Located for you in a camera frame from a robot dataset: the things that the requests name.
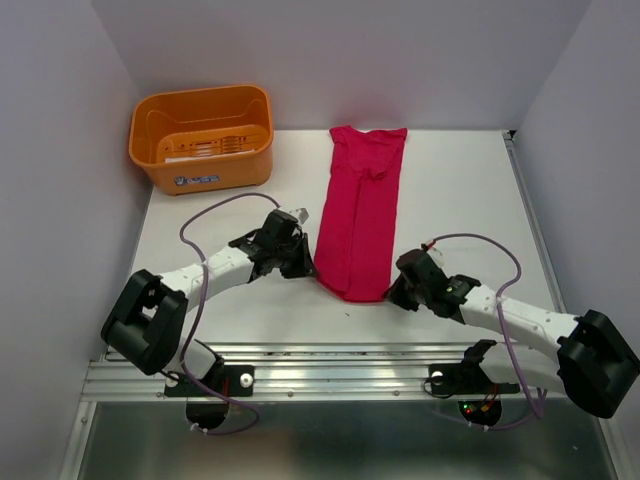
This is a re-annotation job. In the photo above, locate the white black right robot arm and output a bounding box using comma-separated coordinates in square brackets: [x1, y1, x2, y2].
[387, 249, 639, 419]

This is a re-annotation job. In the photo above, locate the red t-shirt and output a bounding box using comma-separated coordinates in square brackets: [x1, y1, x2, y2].
[314, 126, 408, 303]

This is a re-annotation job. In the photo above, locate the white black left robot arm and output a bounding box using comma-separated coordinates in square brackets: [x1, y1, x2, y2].
[101, 208, 316, 394]

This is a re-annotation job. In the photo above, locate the aluminium rail frame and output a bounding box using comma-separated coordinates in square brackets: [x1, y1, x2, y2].
[61, 130, 638, 479]

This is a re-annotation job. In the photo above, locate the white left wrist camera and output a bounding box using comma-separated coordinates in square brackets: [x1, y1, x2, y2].
[290, 208, 309, 225]

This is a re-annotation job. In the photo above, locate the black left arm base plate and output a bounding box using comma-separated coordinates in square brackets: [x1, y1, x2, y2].
[163, 364, 255, 398]

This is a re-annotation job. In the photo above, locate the orange plastic basket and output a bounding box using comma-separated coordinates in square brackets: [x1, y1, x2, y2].
[128, 85, 274, 196]

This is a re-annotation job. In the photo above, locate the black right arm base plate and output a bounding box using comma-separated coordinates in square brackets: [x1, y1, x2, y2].
[423, 362, 520, 398]

